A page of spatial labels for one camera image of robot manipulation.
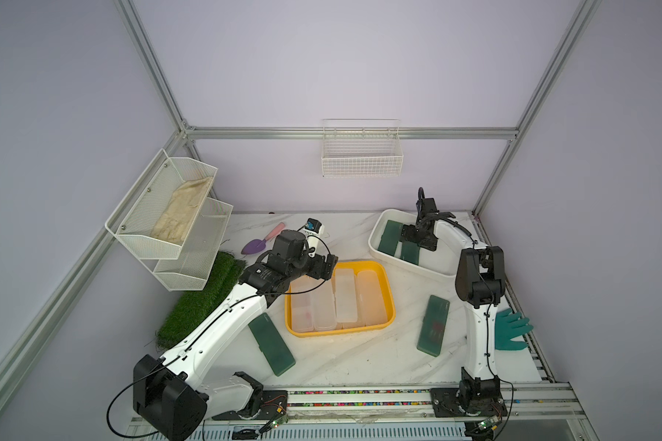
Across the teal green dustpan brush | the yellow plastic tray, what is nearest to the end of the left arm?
the yellow plastic tray

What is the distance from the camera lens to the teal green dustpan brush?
859 mm

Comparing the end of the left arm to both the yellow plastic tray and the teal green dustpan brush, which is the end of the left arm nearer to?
the yellow plastic tray
